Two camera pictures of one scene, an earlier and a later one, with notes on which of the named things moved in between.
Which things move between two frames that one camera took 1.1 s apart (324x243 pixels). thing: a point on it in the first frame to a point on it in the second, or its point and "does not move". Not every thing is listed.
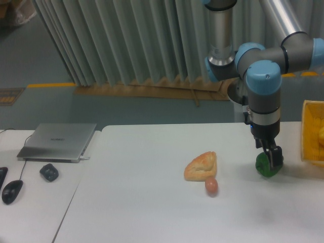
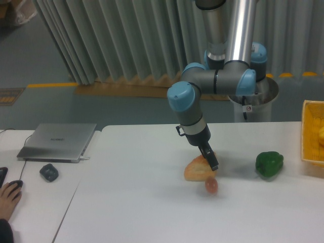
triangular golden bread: x=201 y=167 does not move
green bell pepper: x=262 y=166 does not move
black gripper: x=265 y=132 to x=201 y=139
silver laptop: x=57 y=142 does not move
